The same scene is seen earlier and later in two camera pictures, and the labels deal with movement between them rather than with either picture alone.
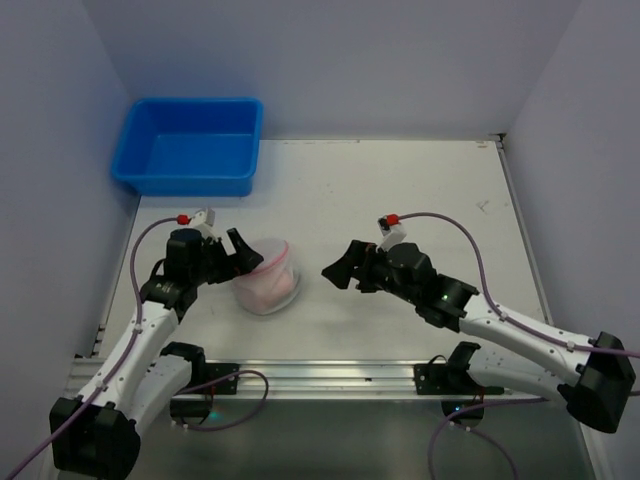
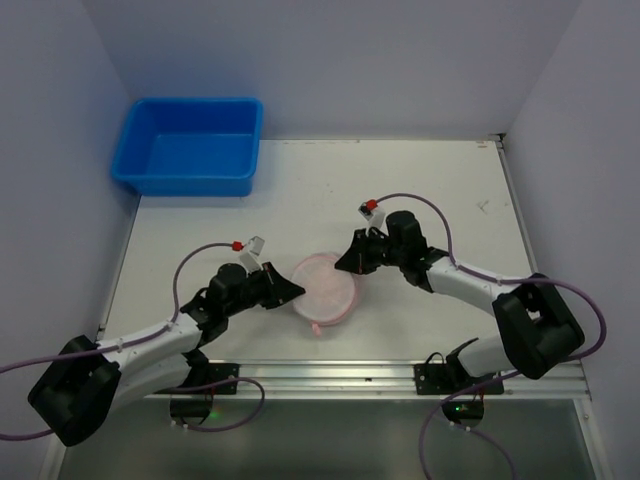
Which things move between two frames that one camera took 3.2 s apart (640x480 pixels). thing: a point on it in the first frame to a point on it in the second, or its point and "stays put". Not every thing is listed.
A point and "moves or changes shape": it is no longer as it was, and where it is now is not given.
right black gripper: x=362 y=267 to x=366 y=250
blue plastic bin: x=189 y=146 stays put
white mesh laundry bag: x=274 y=285 moves or changes shape
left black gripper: x=223 y=257 to x=269 y=286
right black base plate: x=451 y=378 stays put
